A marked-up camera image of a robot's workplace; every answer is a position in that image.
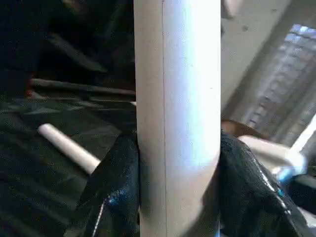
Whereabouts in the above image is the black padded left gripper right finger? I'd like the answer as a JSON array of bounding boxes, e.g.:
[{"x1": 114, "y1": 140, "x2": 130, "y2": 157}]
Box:
[{"x1": 215, "y1": 130, "x2": 316, "y2": 237}]

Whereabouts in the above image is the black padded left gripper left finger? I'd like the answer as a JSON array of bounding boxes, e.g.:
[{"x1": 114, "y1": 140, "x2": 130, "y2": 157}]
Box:
[{"x1": 64, "y1": 129, "x2": 142, "y2": 237}]

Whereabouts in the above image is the white plastic table leg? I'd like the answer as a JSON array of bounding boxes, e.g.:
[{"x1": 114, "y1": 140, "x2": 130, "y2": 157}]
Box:
[
  {"x1": 133, "y1": 0, "x2": 222, "y2": 237},
  {"x1": 38, "y1": 123, "x2": 101, "y2": 175}
]

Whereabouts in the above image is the black work mat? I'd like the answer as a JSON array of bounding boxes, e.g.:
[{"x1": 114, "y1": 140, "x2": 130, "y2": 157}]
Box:
[{"x1": 0, "y1": 91, "x2": 140, "y2": 237}]

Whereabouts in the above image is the black tv cabinet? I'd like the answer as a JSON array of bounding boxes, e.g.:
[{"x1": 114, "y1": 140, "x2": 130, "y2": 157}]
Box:
[{"x1": 0, "y1": 0, "x2": 137, "y2": 99}]

